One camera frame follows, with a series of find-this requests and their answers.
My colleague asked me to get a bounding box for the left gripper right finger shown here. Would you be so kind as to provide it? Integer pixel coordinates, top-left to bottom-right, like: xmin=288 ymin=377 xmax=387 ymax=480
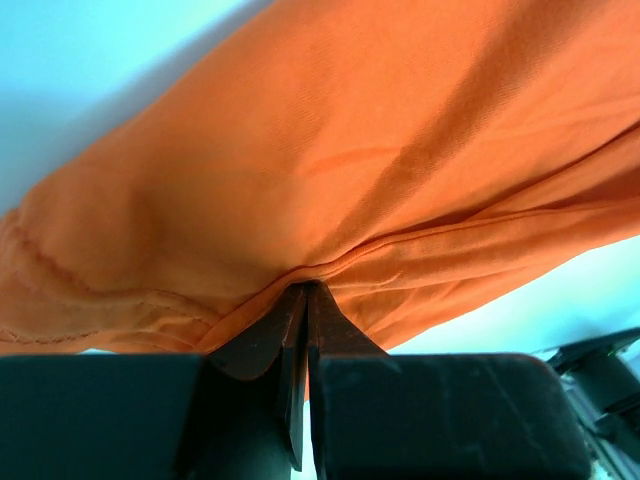
xmin=307 ymin=283 xmax=591 ymax=480

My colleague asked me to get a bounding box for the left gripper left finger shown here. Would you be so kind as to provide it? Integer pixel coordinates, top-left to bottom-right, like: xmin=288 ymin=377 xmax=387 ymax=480
xmin=1 ymin=285 xmax=306 ymax=479

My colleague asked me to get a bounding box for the orange t shirt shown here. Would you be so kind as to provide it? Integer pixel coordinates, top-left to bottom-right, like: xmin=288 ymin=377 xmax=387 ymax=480
xmin=1 ymin=1 xmax=639 ymax=355

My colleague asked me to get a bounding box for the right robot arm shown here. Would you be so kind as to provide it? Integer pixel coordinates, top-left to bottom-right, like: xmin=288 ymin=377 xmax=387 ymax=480
xmin=546 ymin=327 xmax=639 ymax=479

